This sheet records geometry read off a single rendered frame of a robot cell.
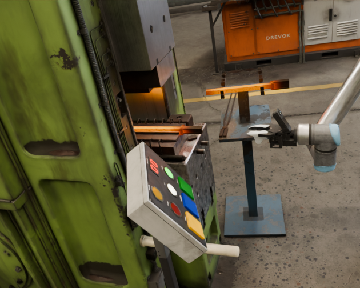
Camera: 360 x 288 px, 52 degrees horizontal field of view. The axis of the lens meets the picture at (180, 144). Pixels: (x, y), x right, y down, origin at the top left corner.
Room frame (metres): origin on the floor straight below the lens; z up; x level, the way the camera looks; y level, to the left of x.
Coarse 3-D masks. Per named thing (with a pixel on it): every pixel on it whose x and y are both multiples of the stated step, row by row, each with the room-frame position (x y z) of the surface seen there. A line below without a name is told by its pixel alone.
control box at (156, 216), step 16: (144, 144) 1.13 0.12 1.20; (128, 160) 1.09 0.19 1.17; (144, 160) 1.02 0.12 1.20; (160, 160) 1.12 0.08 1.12; (128, 176) 0.99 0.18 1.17; (144, 176) 0.93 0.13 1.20; (160, 176) 1.00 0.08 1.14; (176, 176) 1.11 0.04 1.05; (128, 192) 0.91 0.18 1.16; (144, 192) 0.85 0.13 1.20; (160, 192) 0.90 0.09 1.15; (176, 192) 0.99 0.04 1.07; (128, 208) 0.83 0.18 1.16; (144, 208) 0.81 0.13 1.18; (160, 208) 0.82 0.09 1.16; (144, 224) 0.81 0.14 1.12; (160, 224) 0.81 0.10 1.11; (176, 224) 0.81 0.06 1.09; (160, 240) 0.81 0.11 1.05; (176, 240) 0.81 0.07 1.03; (192, 240) 0.81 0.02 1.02; (192, 256) 0.81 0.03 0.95
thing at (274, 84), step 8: (280, 80) 1.78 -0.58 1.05; (288, 80) 1.76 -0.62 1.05; (224, 88) 1.84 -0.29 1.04; (232, 88) 1.82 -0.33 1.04; (240, 88) 1.81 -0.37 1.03; (248, 88) 1.80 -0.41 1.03; (256, 88) 1.79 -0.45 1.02; (264, 88) 1.78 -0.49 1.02; (272, 88) 1.76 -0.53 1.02; (280, 88) 1.77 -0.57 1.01; (288, 88) 1.75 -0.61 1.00
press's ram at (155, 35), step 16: (112, 0) 1.42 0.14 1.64; (128, 0) 1.40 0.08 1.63; (144, 0) 1.45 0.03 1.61; (160, 0) 1.59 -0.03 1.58; (112, 16) 1.43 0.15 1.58; (128, 16) 1.40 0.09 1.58; (144, 16) 1.42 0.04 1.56; (160, 16) 1.56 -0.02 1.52; (112, 32) 1.44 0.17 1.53; (128, 32) 1.41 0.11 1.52; (144, 32) 1.39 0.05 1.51; (160, 32) 1.53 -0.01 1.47; (128, 48) 1.42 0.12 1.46; (144, 48) 1.39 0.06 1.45; (160, 48) 1.50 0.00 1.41; (128, 64) 1.42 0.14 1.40; (144, 64) 1.40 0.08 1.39
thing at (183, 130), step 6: (138, 126) 1.65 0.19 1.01; (144, 126) 1.63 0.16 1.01; (150, 126) 1.62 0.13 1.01; (156, 126) 1.61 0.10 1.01; (162, 126) 1.60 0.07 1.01; (168, 126) 1.58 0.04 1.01; (174, 126) 1.57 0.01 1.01; (180, 126) 1.56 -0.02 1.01; (186, 126) 1.54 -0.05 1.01; (192, 126) 1.53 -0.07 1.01; (198, 126) 1.52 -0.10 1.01; (180, 132) 1.52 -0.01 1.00; (186, 132) 1.53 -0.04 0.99; (192, 132) 1.52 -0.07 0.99; (198, 132) 1.51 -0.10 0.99
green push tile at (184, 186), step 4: (180, 180) 1.09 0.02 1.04; (180, 184) 1.06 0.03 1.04; (184, 184) 1.09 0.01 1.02; (180, 188) 1.04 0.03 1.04; (184, 188) 1.05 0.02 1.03; (188, 188) 1.08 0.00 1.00; (184, 192) 1.04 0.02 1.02; (188, 192) 1.05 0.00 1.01; (192, 192) 1.08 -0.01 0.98; (192, 196) 1.05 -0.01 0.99
